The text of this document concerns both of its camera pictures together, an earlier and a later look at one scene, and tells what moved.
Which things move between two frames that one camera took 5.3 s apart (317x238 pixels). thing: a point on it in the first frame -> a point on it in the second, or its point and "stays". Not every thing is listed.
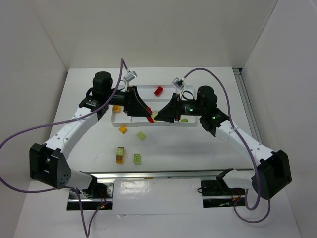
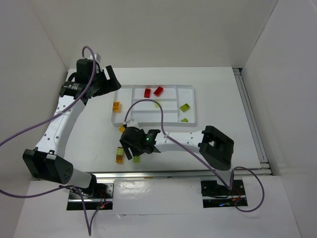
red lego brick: (149, 117) -> (147, 92)
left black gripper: (130, 100) -> (104, 81)
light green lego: (136, 158) stays
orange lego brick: (116, 108) stays
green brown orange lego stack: (119, 154) stays
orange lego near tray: (122, 129) stays
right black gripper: (177, 107) -> (131, 147)
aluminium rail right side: (251, 119) stays
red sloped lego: (158, 91) stays
